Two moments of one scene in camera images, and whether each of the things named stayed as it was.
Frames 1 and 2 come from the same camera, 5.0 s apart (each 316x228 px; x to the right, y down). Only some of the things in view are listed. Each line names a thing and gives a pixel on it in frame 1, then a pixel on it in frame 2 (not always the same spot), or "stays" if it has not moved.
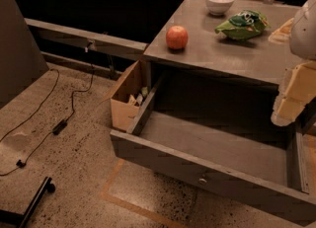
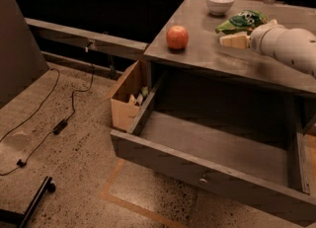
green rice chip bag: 245,25 stays
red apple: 177,38 stays
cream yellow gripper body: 304,31 → 259,39
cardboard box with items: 127,98 stays
